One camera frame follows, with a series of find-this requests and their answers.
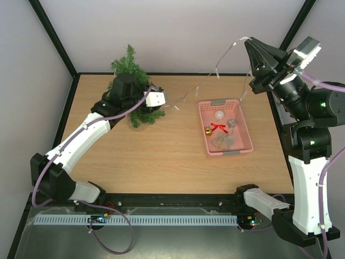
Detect clear string lights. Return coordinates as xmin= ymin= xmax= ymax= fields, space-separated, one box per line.
xmin=114 ymin=36 xmax=254 ymax=135

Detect small green christmas tree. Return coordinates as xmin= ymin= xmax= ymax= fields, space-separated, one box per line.
xmin=106 ymin=44 xmax=167 ymax=129

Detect silver gift box ornament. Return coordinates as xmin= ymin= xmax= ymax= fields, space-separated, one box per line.
xmin=227 ymin=119 xmax=237 ymax=128

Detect pink plastic basket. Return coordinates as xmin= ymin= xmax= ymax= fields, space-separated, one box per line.
xmin=198 ymin=99 xmax=253 ymax=158

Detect clear battery box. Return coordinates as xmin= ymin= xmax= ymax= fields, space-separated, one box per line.
xmin=223 ymin=134 xmax=235 ymax=148

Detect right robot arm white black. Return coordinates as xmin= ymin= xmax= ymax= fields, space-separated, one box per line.
xmin=235 ymin=37 xmax=344 ymax=247

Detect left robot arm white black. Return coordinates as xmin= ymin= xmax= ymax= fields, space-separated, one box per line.
xmin=30 ymin=73 xmax=168 ymax=207

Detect white ball ornament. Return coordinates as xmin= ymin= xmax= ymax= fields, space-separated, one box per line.
xmin=215 ymin=110 xmax=225 ymax=121

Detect red ribbon bow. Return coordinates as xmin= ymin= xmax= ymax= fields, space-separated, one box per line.
xmin=210 ymin=123 xmax=229 ymax=134

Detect burlap bow ornament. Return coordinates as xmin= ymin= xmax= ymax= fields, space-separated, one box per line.
xmin=211 ymin=132 xmax=231 ymax=151

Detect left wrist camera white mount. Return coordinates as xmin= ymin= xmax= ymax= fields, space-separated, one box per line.
xmin=146 ymin=91 xmax=168 ymax=107

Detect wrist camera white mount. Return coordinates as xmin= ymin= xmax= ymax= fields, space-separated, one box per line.
xmin=286 ymin=36 xmax=321 ymax=72
xmin=146 ymin=91 xmax=168 ymax=107

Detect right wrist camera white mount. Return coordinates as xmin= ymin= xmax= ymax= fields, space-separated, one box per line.
xmin=286 ymin=36 xmax=321 ymax=72

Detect black aluminium rail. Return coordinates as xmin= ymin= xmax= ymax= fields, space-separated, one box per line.
xmin=26 ymin=193 xmax=294 ymax=214

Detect purple floor cable loop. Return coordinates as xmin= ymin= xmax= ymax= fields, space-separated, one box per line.
xmin=78 ymin=201 xmax=135 ymax=255

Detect light blue cable duct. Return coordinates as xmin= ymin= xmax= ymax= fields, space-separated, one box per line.
xmin=33 ymin=215 xmax=238 ymax=226

